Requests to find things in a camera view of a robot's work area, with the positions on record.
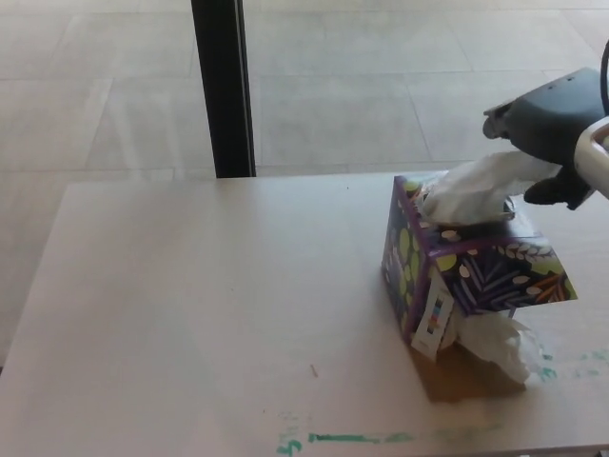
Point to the purple floral tissue box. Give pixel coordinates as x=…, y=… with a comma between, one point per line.
x=499, y=283

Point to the white tissue sheet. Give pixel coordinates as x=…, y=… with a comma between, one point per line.
x=476, y=190

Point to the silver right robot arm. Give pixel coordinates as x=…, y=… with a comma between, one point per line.
x=597, y=164

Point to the black window frame post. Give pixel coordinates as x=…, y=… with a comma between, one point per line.
x=222, y=90

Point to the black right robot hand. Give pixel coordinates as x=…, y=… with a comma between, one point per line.
x=547, y=121

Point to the crumpled white tissue bunch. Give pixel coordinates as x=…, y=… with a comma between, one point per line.
x=495, y=343

